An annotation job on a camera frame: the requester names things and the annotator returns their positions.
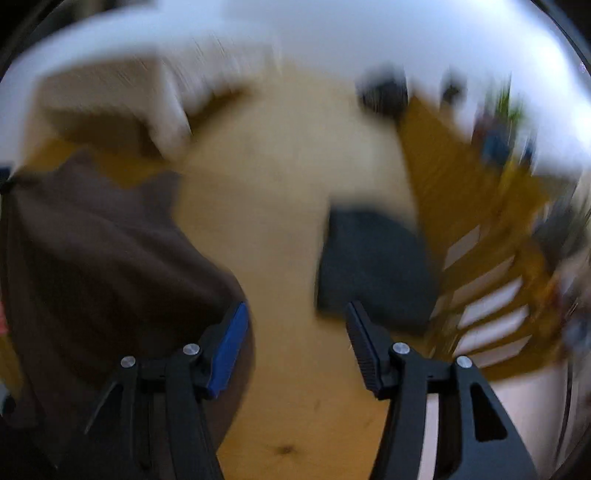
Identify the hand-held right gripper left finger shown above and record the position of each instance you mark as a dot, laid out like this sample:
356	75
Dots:
228	346

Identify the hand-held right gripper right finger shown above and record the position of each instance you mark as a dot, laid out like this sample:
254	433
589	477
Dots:
364	350

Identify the brown sweater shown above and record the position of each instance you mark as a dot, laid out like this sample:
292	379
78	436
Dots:
101	277

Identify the dark teal folded garment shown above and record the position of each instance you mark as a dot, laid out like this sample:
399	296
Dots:
374	267

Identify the wooden chair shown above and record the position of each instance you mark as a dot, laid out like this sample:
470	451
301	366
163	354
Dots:
443	184

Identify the black object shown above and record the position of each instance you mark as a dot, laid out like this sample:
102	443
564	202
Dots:
383	94

